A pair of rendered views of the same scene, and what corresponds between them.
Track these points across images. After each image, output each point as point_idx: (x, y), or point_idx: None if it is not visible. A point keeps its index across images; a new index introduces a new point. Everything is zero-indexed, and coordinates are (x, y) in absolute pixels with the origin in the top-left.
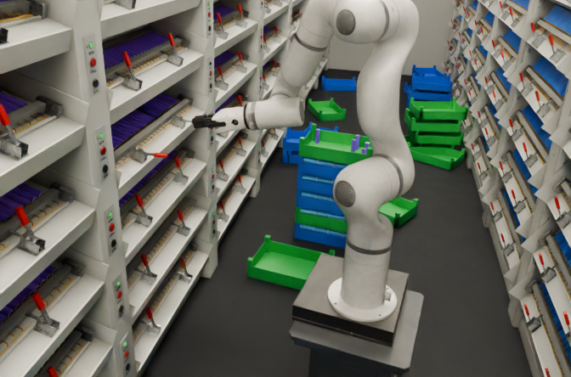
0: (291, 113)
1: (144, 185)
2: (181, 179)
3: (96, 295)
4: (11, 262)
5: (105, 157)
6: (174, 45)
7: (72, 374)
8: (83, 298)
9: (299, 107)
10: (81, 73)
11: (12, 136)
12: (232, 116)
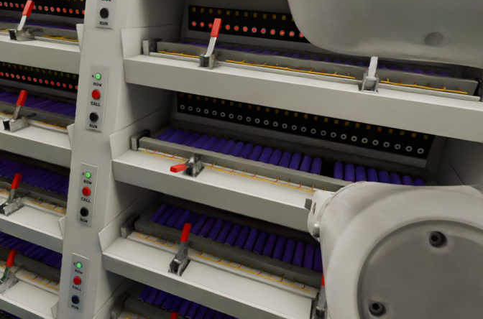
0: (332, 240)
1: (254, 253)
2: (313, 307)
3: (52, 240)
4: (2, 123)
5: (99, 105)
6: (436, 82)
7: (31, 290)
8: (42, 226)
9: (386, 237)
10: None
11: (20, 24)
12: (319, 195)
